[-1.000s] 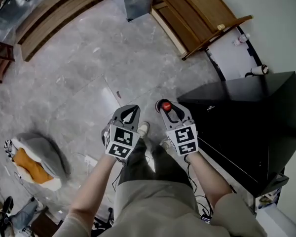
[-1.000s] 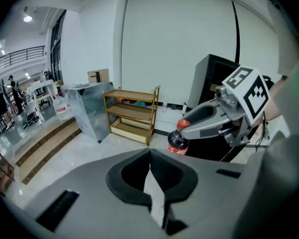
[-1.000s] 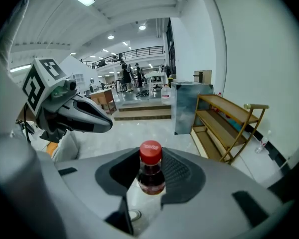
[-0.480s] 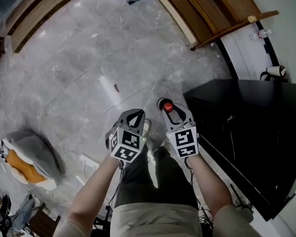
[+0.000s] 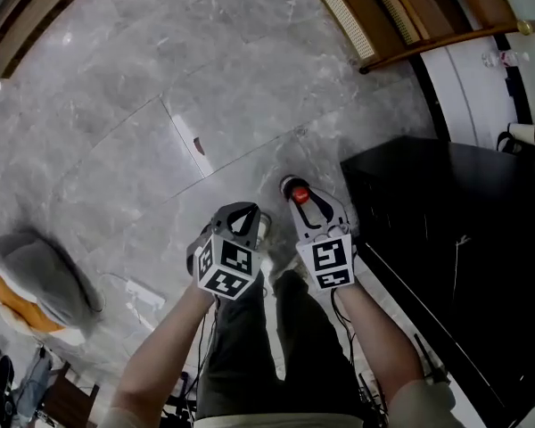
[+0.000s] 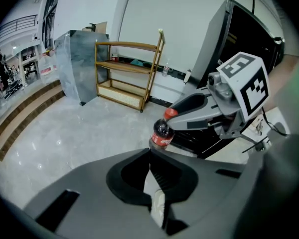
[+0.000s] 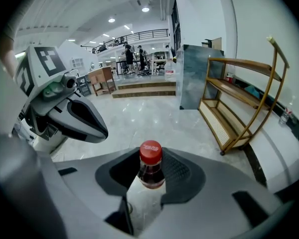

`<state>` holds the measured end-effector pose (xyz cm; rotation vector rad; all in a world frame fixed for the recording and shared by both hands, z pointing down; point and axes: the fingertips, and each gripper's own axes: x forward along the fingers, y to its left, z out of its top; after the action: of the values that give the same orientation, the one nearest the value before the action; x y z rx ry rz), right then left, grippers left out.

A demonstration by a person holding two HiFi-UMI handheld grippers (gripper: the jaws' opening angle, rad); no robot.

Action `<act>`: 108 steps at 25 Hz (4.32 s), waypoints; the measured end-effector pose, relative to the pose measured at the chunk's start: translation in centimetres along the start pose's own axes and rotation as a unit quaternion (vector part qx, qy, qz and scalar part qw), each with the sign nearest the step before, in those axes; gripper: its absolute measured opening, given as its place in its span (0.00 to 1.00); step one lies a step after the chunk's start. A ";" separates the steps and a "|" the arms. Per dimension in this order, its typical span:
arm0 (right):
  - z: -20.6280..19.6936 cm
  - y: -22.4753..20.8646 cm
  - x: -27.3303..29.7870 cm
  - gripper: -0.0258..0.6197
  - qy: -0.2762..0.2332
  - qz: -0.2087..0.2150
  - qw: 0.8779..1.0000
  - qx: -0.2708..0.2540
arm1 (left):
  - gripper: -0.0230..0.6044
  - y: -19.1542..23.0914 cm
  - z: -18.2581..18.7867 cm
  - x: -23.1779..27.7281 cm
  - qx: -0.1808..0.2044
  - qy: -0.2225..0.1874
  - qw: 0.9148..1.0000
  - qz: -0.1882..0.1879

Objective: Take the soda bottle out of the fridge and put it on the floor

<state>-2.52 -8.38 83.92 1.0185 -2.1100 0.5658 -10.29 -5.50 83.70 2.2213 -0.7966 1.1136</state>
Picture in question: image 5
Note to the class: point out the red cap soda bottle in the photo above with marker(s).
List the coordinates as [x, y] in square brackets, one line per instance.
[297, 191]

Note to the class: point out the dark wooden chair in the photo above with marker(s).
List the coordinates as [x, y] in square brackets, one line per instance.
[69, 395]

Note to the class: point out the wooden furniture edge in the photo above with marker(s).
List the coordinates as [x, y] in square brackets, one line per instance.
[31, 20]

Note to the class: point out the orange cloth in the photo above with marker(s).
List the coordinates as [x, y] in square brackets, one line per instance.
[18, 303]

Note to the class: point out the black fridge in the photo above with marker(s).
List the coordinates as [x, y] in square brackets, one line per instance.
[450, 221]

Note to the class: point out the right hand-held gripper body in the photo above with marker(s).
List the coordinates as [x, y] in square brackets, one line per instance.
[330, 261]

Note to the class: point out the person's white shoe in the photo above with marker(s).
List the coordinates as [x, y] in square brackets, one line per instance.
[265, 226]

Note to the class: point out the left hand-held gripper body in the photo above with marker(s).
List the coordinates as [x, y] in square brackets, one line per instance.
[225, 268]

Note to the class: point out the person's right forearm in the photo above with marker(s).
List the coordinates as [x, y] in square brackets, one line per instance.
[374, 337]

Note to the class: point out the grey cushion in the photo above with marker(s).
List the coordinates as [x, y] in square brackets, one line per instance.
[44, 274]

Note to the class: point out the person's dark green trousers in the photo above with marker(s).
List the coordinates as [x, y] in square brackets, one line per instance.
[245, 355]

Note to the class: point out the white appliance door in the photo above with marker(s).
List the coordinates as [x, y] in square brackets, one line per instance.
[468, 92]

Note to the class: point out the wooden rattan cabinet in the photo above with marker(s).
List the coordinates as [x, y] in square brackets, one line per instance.
[383, 11]

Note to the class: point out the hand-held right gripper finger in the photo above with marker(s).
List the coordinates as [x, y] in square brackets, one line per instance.
[332, 205]
[301, 219]

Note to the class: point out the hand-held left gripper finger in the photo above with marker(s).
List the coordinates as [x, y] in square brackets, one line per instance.
[254, 221]
[223, 221]

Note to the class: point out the person's left forearm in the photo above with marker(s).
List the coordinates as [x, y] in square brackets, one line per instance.
[165, 355]

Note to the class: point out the white and black roll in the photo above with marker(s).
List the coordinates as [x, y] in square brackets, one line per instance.
[524, 134]

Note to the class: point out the white power strip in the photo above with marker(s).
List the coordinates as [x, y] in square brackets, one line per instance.
[145, 292]

